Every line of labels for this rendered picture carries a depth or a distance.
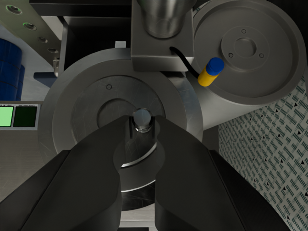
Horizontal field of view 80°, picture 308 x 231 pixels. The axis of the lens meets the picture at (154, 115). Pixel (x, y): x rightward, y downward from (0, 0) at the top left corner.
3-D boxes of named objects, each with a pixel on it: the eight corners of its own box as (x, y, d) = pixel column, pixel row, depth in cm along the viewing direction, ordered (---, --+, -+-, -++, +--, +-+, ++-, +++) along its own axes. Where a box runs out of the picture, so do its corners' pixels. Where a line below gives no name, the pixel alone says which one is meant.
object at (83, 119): (85, 64, 15) (173, 85, 15) (92, 74, 17) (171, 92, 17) (56, 154, 14) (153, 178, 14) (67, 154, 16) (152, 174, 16)
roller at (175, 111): (183, 57, 17) (191, 189, 15) (162, 114, 42) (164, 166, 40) (56, 59, 17) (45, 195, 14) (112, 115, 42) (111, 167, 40)
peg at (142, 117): (156, 124, 12) (134, 131, 12) (154, 129, 14) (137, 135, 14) (149, 104, 12) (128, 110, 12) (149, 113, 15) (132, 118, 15)
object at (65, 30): (78, -74, 21) (63, 78, 18) (115, 43, 44) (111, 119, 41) (74, -74, 21) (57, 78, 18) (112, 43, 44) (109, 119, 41)
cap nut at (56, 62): (63, 59, 50) (62, 74, 49) (69, 65, 54) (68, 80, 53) (50, 59, 50) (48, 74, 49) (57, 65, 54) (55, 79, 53)
